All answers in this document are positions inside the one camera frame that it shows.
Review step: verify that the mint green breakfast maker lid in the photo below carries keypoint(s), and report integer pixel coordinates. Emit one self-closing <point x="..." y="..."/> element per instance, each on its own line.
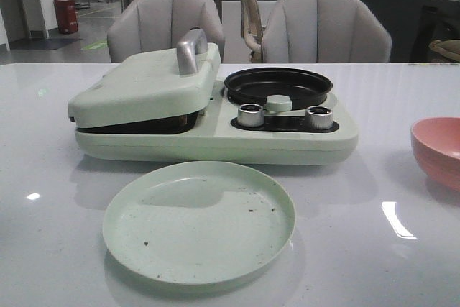
<point x="158" y="92"/>

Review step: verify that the pink bowl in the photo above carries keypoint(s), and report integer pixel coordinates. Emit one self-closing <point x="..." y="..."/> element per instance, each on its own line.
<point x="435" y="144"/>

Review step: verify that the mint green breakfast maker base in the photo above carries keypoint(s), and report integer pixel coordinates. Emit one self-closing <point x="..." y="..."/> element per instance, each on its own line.
<point x="214" y="138"/>

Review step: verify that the silver left control knob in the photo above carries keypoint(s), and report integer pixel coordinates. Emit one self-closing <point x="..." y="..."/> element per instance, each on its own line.
<point x="251" y="115"/>

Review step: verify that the silver control knob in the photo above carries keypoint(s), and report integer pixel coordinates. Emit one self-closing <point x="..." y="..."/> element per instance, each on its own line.
<point x="319" y="117"/>
<point x="251" y="115"/>

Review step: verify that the black round frying pan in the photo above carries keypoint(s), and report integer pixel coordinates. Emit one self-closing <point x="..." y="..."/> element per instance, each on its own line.
<point x="254" y="85"/>

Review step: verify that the silver right control knob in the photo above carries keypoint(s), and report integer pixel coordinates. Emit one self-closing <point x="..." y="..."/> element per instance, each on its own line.
<point x="319" y="117"/>

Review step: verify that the mint green plate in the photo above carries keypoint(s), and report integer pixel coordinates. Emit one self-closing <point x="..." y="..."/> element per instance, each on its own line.
<point x="199" y="223"/>

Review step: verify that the beige office chair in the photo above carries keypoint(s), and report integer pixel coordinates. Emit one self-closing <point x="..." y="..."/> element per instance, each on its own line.
<point x="252" y="29"/>

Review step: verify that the grey chair on right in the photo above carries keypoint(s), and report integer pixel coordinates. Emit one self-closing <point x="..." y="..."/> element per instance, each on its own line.
<point x="324" y="31"/>

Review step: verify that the grey chair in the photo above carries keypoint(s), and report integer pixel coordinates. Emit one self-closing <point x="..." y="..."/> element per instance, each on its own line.
<point x="324" y="31"/>
<point x="150" y="25"/>

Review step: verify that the grey chair on left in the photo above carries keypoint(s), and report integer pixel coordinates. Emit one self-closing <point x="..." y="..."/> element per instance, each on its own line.
<point x="150" y="25"/>

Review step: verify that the red bin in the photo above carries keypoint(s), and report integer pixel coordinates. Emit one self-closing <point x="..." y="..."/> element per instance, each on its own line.
<point x="66" y="16"/>

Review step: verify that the black appliance box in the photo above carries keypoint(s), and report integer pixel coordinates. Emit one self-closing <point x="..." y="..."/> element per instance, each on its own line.
<point x="439" y="20"/>

